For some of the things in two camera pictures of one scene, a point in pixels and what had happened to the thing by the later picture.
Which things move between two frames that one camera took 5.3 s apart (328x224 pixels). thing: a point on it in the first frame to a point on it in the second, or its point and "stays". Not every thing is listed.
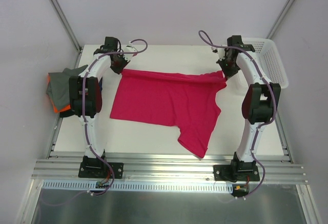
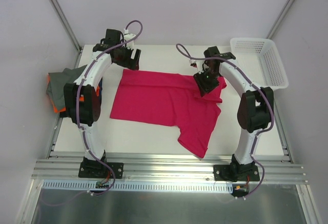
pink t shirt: (186, 101) stays
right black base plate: (237, 171) stays
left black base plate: (97, 168) stays
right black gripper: (229, 66) to (205, 84)
